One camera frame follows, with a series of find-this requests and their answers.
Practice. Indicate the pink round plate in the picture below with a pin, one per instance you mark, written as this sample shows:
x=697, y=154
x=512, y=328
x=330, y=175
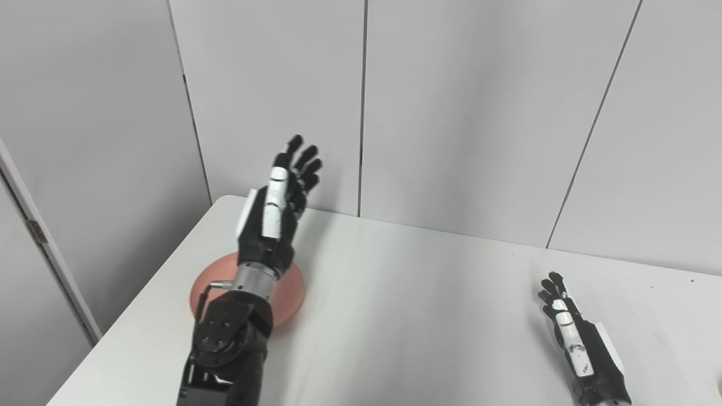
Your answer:
x=287, y=296

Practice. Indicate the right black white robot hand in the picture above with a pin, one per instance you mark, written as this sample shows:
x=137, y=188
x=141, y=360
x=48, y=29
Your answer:
x=601, y=363

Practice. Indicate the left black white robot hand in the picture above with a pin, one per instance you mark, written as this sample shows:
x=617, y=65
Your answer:
x=268, y=239

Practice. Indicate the grey metal door hinge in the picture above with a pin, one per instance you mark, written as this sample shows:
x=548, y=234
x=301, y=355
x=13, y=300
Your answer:
x=37, y=232

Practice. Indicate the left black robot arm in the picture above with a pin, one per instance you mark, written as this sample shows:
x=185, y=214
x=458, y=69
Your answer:
x=228, y=338

